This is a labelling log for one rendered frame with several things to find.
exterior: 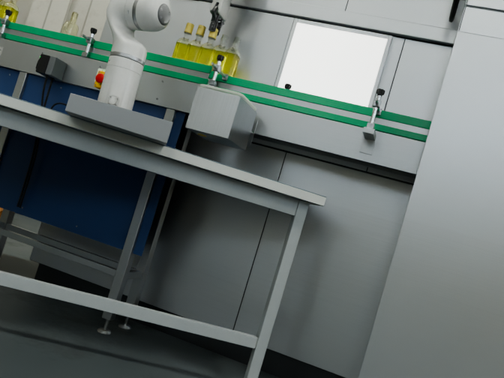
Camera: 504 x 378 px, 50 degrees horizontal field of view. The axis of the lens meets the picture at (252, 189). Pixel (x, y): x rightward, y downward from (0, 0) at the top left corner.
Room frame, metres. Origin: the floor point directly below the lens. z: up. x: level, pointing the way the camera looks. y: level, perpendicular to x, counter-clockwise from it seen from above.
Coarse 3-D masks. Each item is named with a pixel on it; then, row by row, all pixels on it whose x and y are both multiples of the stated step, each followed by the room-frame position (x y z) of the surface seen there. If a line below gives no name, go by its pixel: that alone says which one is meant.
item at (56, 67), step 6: (42, 54) 2.26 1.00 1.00; (42, 60) 2.26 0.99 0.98; (48, 60) 2.25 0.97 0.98; (54, 60) 2.24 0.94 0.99; (60, 60) 2.27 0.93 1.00; (42, 66) 2.25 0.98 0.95; (48, 66) 2.24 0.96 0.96; (54, 66) 2.24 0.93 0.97; (60, 66) 2.28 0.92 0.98; (66, 66) 2.31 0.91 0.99; (42, 72) 2.25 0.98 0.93; (48, 72) 2.24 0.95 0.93; (54, 72) 2.25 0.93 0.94; (60, 72) 2.29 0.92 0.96; (54, 78) 2.29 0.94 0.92; (60, 78) 2.30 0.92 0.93
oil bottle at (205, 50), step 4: (204, 44) 2.28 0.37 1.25; (208, 44) 2.28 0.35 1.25; (212, 44) 2.29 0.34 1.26; (200, 48) 2.29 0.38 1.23; (204, 48) 2.28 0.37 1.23; (208, 48) 2.28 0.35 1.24; (212, 48) 2.28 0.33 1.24; (200, 52) 2.28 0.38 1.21; (204, 52) 2.28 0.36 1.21; (208, 52) 2.27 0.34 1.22; (200, 56) 2.28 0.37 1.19; (204, 56) 2.28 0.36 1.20; (208, 56) 2.27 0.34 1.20; (196, 60) 2.29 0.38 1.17; (200, 60) 2.28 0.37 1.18; (204, 60) 2.28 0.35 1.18; (208, 60) 2.28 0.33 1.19
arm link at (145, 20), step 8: (136, 0) 1.81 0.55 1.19; (144, 0) 1.79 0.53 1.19; (152, 0) 1.78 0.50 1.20; (160, 0) 1.80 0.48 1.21; (168, 0) 1.85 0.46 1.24; (136, 8) 1.80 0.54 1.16; (144, 8) 1.79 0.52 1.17; (152, 8) 1.78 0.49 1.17; (160, 8) 1.79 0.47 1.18; (168, 8) 1.83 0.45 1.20; (136, 16) 1.81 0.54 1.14; (144, 16) 1.79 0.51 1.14; (152, 16) 1.79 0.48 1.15; (160, 16) 1.80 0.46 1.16; (168, 16) 1.83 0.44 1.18; (136, 24) 1.83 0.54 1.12; (144, 24) 1.81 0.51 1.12; (152, 24) 1.81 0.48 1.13; (160, 24) 1.82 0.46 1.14
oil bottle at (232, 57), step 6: (234, 48) 2.26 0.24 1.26; (228, 54) 2.25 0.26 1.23; (234, 54) 2.24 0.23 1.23; (228, 60) 2.25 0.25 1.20; (234, 60) 2.24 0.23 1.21; (222, 66) 2.25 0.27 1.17; (228, 66) 2.24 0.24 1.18; (234, 66) 2.25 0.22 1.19; (228, 72) 2.24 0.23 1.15; (234, 72) 2.27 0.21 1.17
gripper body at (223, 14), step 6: (216, 0) 2.26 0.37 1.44; (222, 0) 2.26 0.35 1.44; (228, 0) 2.29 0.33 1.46; (222, 6) 2.26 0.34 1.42; (228, 6) 2.31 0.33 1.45; (210, 12) 2.28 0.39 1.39; (216, 12) 2.28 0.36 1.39; (222, 12) 2.28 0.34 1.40; (228, 12) 2.34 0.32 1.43; (222, 18) 2.31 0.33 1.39
